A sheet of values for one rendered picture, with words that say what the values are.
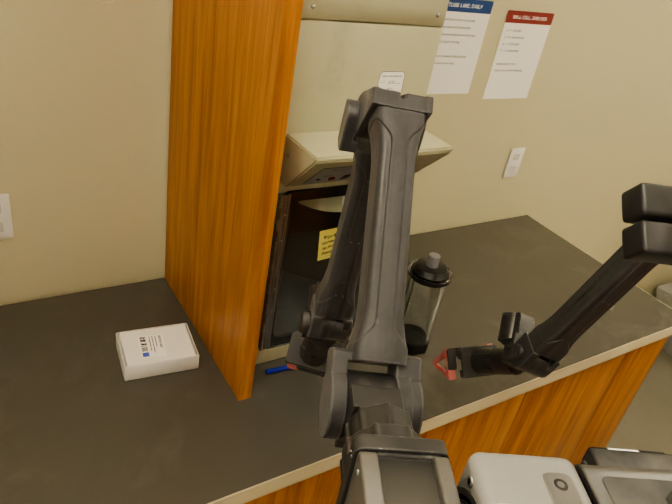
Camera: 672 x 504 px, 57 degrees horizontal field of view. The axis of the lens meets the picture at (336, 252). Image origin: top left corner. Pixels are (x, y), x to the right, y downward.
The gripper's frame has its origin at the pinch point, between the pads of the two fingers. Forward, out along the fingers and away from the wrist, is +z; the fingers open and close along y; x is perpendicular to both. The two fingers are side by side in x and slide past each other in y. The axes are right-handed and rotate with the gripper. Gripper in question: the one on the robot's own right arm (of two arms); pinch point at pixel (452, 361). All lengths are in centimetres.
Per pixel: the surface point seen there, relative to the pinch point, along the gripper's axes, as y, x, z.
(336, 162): 40, -38, -21
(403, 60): 23, -60, -23
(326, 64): 41, -56, -22
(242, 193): 52, -36, -7
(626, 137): -138, -79, 37
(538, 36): -61, -97, 12
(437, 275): 1.7, -20.0, 0.1
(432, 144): 17, -44, -21
